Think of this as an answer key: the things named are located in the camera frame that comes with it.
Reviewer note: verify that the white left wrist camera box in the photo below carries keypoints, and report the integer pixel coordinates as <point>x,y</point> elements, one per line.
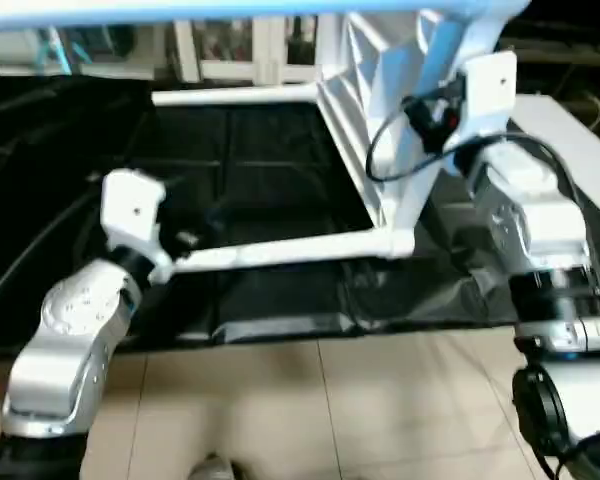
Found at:
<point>132,215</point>

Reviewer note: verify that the white plastic table top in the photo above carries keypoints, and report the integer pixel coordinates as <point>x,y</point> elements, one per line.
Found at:
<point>400,170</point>

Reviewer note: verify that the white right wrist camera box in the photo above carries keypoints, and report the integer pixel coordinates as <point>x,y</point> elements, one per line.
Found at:
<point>490,90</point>

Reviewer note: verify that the black table mat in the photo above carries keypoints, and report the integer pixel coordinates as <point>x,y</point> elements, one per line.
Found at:
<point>260,180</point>

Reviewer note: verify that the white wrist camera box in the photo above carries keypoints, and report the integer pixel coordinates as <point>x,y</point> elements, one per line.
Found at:
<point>490,90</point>
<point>132,215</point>

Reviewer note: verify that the white glass door cabinet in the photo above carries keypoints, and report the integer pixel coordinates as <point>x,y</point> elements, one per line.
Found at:
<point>250,50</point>

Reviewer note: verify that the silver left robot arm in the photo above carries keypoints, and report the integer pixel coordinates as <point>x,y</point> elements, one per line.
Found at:
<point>70,340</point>

